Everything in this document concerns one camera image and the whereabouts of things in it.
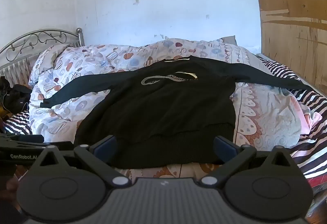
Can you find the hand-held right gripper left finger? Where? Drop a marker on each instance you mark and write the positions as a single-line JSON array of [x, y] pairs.
[[104, 148]]

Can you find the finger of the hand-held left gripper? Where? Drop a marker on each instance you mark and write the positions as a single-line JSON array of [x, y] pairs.
[[28, 138]]

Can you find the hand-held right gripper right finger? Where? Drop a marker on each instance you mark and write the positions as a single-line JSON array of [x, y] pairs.
[[224, 148]]

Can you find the black sweater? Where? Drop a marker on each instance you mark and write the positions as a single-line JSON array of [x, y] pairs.
[[158, 111]]

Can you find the pile of dark clothes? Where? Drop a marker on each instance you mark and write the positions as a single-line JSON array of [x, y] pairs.
[[15, 99]]

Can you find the floral patterned duvet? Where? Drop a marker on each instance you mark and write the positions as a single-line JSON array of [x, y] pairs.
[[263, 116]]

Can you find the black white pink striped sheet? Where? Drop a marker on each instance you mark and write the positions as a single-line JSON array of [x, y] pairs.
[[314, 152]]

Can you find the pink grey patterned blanket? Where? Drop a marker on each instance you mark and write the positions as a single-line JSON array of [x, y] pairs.
[[310, 116]]

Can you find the grey pillow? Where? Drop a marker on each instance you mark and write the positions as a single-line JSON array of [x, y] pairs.
[[228, 40]]

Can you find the metal bed headboard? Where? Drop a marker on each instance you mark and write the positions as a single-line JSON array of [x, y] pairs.
[[79, 37]]

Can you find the worn wooden board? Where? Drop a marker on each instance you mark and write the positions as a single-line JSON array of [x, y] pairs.
[[293, 22]]

